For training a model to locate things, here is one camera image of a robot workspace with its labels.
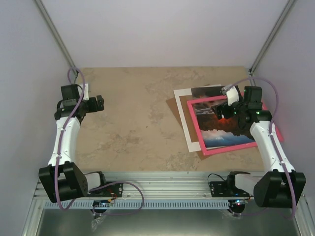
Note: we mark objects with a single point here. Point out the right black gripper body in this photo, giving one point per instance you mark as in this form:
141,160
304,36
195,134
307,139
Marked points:
227,114

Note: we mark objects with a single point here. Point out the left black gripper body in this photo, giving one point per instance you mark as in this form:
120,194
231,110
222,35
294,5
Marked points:
94,107

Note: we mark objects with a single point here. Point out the sunset landscape photo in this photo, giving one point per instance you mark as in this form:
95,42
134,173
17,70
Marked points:
217,133

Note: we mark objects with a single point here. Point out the white mat board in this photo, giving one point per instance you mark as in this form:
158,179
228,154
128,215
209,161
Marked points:
192,146

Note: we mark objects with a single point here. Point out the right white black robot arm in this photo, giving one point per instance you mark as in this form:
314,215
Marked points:
281,186

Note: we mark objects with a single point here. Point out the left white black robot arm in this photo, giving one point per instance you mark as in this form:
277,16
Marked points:
61,178

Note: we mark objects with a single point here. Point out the brown cardboard backing board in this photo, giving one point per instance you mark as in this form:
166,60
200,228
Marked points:
174,109

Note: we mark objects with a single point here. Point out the crumpled clear plastic wrap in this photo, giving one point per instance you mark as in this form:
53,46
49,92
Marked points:
97,220

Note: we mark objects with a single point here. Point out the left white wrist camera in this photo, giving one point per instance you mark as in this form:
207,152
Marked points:
86,90

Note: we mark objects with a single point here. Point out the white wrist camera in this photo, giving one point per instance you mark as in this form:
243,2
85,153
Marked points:
232,93
86,90

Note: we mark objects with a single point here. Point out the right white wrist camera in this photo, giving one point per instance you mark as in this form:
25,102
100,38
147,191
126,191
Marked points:
232,93

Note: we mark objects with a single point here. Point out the right aluminium corner post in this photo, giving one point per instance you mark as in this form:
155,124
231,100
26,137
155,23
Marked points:
272,35

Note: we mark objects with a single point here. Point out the aluminium corner post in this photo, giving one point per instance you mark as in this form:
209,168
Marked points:
51,26
272,35

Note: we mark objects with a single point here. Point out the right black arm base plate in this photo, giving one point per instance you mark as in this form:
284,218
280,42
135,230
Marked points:
221,189

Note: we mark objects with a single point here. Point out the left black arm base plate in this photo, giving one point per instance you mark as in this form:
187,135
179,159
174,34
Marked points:
112,191

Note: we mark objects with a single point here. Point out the aluminium rail bed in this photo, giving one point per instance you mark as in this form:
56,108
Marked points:
188,185

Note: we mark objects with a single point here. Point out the left aluminium corner post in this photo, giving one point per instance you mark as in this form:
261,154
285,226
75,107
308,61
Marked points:
51,26

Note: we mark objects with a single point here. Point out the grey slotted cable duct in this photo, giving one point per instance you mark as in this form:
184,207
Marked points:
151,204

